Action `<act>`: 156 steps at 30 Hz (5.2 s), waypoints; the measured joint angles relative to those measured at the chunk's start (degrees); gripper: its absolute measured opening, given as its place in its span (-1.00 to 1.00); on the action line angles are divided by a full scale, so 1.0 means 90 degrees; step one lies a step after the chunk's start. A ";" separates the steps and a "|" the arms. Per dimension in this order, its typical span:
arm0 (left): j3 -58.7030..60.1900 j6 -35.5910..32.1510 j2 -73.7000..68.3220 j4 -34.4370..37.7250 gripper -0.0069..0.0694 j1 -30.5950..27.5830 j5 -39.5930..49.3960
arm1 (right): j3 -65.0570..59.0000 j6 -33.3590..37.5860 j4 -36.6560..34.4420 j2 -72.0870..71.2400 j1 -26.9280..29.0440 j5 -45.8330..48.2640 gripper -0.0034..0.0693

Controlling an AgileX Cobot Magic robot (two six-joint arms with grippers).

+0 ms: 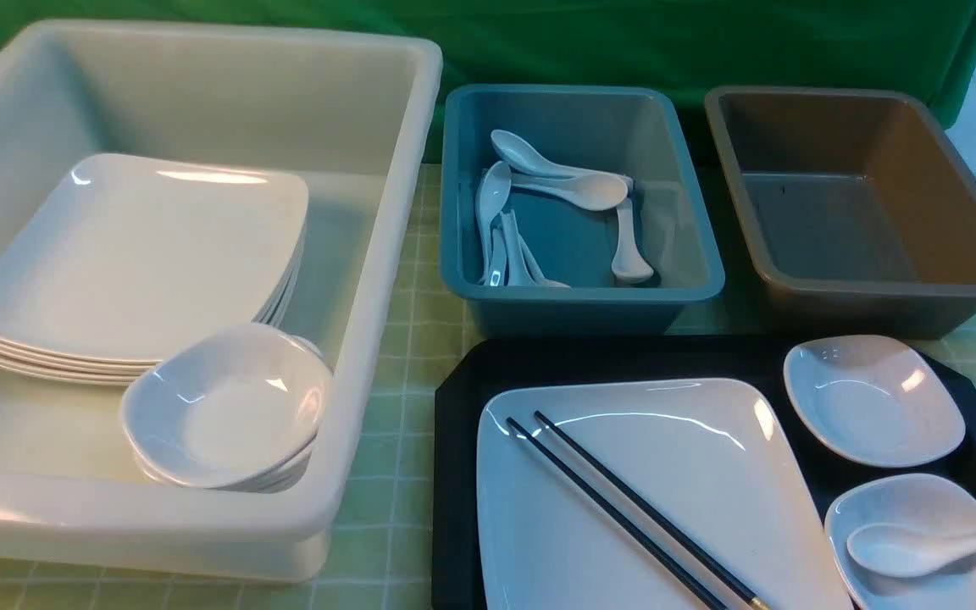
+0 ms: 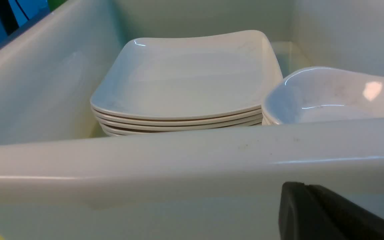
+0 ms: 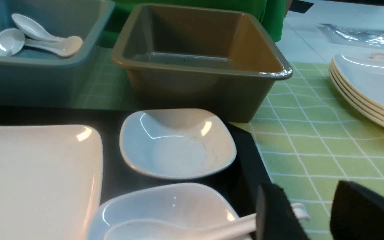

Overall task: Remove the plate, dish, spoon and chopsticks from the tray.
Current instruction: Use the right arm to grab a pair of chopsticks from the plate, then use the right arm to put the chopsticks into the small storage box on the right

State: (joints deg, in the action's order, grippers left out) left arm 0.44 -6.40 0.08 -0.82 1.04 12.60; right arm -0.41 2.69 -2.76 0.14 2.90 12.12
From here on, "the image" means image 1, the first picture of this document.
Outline black chopstick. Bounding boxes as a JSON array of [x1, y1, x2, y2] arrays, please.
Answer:
[[505, 417, 728, 609], [534, 410, 770, 609]]

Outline white square rice plate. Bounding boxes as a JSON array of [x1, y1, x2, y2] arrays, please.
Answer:
[[476, 378, 853, 609]]

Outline small white bowl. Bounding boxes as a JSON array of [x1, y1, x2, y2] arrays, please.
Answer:
[[783, 335, 966, 469], [824, 474, 976, 609]]

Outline white ceramic soup spoon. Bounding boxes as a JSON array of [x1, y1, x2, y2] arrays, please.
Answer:
[[846, 524, 976, 579]]

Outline white spoons bottom in bin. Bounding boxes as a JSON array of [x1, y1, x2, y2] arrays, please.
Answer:
[[481, 211, 568, 288]]

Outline white spoon left in bin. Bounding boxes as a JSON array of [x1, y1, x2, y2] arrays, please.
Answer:
[[475, 161, 511, 286]]

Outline white spoon in bin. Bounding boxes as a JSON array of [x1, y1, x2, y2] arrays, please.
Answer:
[[611, 197, 654, 285], [511, 174, 629, 212], [491, 129, 634, 191], [475, 161, 511, 286]]

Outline teal plastic bin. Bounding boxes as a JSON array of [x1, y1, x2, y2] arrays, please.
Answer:
[[439, 84, 725, 336]]

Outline white spoon right in bin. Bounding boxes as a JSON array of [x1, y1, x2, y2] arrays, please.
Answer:
[[611, 197, 654, 285]]

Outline white spoon top in bin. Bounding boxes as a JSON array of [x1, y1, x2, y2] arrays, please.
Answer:
[[491, 129, 634, 191]]

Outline stack of small white bowls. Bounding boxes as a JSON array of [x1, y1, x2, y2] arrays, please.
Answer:
[[119, 323, 333, 493]]

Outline green checkered tablecloth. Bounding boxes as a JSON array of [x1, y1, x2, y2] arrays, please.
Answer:
[[0, 164, 976, 609]]

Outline green backdrop cloth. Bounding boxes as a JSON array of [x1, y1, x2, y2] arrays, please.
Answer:
[[0, 1, 976, 156]]

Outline stack of white square plates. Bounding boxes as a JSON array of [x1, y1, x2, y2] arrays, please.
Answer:
[[0, 153, 310, 386]]

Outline brown plastic bin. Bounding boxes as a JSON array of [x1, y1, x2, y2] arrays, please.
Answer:
[[704, 86, 976, 340]]

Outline large white plastic tub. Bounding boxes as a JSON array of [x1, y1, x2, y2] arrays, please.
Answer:
[[0, 19, 442, 582]]

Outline black serving tray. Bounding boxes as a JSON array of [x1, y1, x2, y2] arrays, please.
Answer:
[[431, 335, 976, 609]]

